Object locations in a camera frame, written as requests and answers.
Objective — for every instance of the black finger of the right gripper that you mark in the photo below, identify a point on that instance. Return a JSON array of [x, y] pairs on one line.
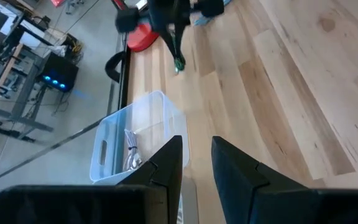
[[182, 37], [168, 35]]

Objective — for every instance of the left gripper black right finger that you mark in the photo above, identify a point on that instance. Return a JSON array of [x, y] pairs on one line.
[[232, 174]]

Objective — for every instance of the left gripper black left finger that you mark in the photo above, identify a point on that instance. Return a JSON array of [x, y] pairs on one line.
[[166, 168]]

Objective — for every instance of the red desk lamp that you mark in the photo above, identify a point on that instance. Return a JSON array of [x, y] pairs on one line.
[[141, 39]]

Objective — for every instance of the light grey plastic bin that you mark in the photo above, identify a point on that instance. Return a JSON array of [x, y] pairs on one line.
[[189, 203]]

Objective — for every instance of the clear plastic bin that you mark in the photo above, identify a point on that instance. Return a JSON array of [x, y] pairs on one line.
[[154, 118]]

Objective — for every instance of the black box with blue lights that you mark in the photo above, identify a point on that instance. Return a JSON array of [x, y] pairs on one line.
[[59, 73]]

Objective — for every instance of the black aluminium table frame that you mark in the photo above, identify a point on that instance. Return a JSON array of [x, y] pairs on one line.
[[124, 81]]

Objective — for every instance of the black curved bracket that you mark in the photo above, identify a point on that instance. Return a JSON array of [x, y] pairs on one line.
[[112, 67]]

